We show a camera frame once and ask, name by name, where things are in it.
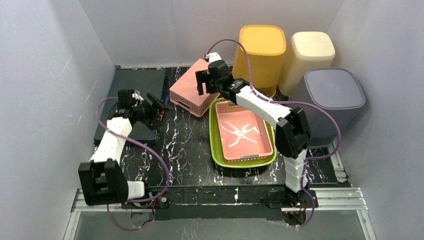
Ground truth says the pink perforated basket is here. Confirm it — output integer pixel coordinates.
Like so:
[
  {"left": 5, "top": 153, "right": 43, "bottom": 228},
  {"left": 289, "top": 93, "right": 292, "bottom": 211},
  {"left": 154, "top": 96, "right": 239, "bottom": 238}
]
[
  {"left": 169, "top": 58, "right": 220, "bottom": 117},
  {"left": 215, "top": 101, "right": 275, "bottom": 163}
]

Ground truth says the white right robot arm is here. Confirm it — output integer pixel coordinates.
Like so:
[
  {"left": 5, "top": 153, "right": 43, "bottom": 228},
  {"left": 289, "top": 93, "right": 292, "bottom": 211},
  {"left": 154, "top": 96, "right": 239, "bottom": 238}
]
[{"left": 195, "top": 60, "right": 311, "bottom": 198}]

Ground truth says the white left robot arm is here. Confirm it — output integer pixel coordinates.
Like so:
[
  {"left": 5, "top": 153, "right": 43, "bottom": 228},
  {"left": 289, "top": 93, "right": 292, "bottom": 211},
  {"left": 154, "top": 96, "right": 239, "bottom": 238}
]
[{"left": 78, "top": 89, "right": 171, "bottom": 206}]

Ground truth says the dark grey flat box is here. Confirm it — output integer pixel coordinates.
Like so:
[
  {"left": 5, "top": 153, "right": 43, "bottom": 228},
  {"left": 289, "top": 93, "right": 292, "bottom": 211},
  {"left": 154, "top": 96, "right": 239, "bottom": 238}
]
[{"left": 93, "top": 67, "right": 167, "bottom": 146}]

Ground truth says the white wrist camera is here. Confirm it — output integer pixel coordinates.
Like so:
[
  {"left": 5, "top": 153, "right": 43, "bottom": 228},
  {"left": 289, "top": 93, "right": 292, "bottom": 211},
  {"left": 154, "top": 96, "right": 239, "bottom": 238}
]
[
  {"left": 204, "top": 52, "right": 222, "bottom": 64},
  {"left": 131, "top": 91, "right": 144, "bottom": 102}
]

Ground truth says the orange slatted waste bin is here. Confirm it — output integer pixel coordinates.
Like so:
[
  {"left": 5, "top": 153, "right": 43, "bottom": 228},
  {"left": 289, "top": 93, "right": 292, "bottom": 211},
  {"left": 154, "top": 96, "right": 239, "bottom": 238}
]
[{"left": 239, "top": 25, "right": 287, "bottom": 97}]

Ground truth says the cream bin liner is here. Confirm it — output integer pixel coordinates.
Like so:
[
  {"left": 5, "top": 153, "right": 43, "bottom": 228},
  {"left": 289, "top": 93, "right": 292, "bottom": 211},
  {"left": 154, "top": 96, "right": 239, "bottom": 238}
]
[{"left": 277, "top": 31, "right": 336, "bottom": 96}]

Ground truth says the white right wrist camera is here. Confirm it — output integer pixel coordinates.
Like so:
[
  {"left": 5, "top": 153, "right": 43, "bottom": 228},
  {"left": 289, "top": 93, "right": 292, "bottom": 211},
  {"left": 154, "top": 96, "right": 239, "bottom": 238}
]
[{"left": 204, "top": 52, "right": 222, "bottom": 64}]

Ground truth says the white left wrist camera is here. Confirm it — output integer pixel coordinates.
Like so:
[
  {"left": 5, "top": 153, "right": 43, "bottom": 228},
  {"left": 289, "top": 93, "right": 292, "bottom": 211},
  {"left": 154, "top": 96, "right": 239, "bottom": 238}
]
[{"left": 131, "top": 91, "right": 144, "bottom": 102}]

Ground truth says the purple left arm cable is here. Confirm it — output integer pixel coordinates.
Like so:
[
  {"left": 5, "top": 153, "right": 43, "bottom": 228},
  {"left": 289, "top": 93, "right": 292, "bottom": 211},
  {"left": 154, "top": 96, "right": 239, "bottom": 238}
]
[{"left": 96, "top": 96, "right": 171, "bottom": 232}]

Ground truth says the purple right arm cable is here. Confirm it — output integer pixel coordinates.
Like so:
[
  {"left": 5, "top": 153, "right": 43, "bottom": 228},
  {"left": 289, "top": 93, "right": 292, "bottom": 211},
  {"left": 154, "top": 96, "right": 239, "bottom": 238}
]
[{"left": 205, "top": 39, "right": 342, "bottom": 229}]

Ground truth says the grey slatted waste bin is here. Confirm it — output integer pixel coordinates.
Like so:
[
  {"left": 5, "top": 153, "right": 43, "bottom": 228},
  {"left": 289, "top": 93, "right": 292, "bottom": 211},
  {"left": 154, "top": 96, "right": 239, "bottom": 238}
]
[{"left": 288, "top": 67, "right": 366, "bottom": 149}]

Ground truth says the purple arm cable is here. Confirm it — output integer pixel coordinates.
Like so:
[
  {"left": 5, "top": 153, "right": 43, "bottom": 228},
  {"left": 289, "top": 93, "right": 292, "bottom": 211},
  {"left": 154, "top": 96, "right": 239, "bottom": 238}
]
[
  {"left": 96, "top": 96, "right": 171, "bottom": 232},
  {"left": 205, "top": 39, "right": 342, "bottom": 229}
]

